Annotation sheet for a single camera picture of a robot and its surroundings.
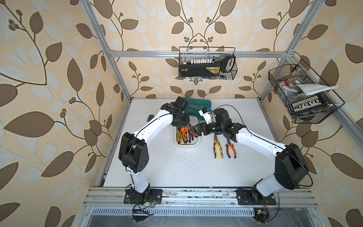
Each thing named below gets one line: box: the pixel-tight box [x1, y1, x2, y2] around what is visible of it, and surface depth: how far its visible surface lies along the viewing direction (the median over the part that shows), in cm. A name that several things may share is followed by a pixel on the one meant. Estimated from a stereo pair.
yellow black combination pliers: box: [213, 132, 224, 159], surface depth 93 cm
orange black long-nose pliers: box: [225, 138, 237, 159], surface depth 93 cm
